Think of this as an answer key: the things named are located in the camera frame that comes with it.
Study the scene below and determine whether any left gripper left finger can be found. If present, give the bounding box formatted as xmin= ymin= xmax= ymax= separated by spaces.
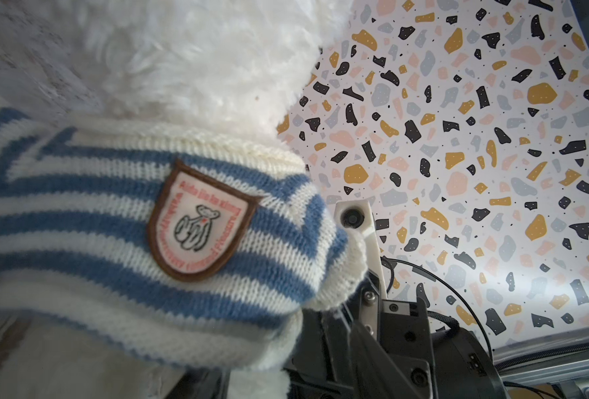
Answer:
xmin=166 ymin=370 xmax=227 ymax=399

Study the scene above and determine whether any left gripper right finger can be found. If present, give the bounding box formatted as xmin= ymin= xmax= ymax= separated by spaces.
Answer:
xmin=349 ymin=321 xmax=432 ymax=399

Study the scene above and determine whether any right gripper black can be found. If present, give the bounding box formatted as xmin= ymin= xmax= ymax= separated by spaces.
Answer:
xmin=285 ymin=284 xmax=507 ymax=398

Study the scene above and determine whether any blue white striped knit sweater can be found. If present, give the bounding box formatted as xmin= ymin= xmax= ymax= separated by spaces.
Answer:
xmin=0 ymin=97 xmax=367 ymax=370

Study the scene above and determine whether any white fluffy teddy bear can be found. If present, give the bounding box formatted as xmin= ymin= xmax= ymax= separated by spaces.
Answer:
xmin=0 ymin=1 xmax=352 ymax=398

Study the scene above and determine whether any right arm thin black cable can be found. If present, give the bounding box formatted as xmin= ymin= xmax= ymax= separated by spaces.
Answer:
xmin=381 ymin=256 xmax=495 ymax=360

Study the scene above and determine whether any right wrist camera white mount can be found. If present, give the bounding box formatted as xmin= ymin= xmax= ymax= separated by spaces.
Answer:
xmin=334 ymin=199 xmax=388 ymax=299

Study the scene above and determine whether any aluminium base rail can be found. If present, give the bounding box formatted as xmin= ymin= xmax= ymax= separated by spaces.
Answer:
xmin=496 ymin=328 xmax=589 ymax=398

